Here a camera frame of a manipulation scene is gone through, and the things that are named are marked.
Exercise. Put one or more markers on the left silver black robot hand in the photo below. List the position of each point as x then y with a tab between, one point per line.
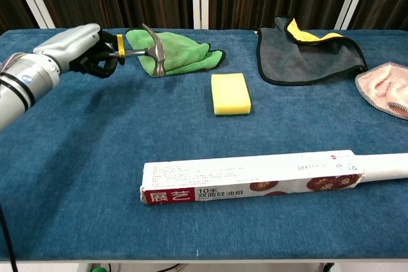
70	46

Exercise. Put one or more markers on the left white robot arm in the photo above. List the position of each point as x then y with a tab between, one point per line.
19	88

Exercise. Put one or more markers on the yellow green sponge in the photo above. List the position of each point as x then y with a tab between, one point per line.
230	90

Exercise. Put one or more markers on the blue velvet table cover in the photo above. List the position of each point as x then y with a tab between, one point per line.
95	157

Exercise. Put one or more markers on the green microfibre cloth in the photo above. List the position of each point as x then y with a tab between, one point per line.
188	52

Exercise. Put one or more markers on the long white baking paper box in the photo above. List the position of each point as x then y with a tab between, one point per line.
242	173

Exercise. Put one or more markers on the grey yellow microfibre cloth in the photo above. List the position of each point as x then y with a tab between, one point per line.
287	58

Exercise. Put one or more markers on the pink fluffy cloth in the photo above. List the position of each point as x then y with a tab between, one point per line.
384	88

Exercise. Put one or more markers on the white baking paper roll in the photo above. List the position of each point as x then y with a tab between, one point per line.
385	167

